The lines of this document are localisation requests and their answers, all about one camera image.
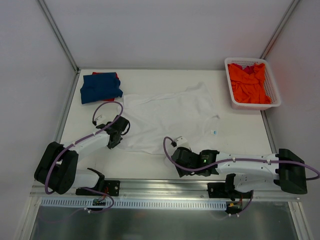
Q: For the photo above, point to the aluminium mounting rail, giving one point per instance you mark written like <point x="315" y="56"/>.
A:
<point x="188" y="190"/>

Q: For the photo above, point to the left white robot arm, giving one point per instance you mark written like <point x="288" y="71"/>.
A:
<point x="57" y="169"/>

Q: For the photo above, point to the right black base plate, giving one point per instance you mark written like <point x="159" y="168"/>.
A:
<point x="222" y="190"/>

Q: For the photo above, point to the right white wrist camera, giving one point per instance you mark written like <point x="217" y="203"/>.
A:
<point x="180" y="142"/>

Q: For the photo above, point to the magenta garment in basket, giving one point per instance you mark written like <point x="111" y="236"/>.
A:
<point x="249" y="69"/>

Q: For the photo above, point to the white t shirt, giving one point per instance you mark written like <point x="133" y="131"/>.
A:
<point x="190" y="114"/>

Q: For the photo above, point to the folded blue t shirt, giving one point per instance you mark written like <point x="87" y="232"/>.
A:
<point x="87" y="92"/>

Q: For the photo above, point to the folded red t shirt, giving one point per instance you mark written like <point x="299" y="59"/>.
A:
<point x="107" y="86"/>

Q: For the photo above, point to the orange t shirt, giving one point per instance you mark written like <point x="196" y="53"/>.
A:
<point x="248" y="88"/>

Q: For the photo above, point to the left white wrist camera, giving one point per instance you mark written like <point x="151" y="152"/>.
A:
<point x="99" y="120"/>

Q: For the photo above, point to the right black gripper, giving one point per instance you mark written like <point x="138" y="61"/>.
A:
<point x="182" y="160"/>

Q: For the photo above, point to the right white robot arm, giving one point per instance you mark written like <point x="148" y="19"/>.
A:
<point x="281" y="171"/>

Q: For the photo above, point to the white slotted cable duct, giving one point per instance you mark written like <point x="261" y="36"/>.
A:
<point x="135" y="204"/>

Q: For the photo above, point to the white plastic basket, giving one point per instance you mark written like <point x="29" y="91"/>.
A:
<point x="270" y="86"/>

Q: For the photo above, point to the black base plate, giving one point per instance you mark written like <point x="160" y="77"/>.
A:
<point x="110" y="187"/>
<point x="222" y="190"/>

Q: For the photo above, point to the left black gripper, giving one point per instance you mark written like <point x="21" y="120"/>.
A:
<point x="122" y="124"/>

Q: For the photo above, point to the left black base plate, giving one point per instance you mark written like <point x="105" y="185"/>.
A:
<point x="110" y="187"/>

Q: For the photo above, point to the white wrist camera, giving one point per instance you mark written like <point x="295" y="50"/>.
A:
<point x="180" y="142"/>
<point x="99" y="120"/>

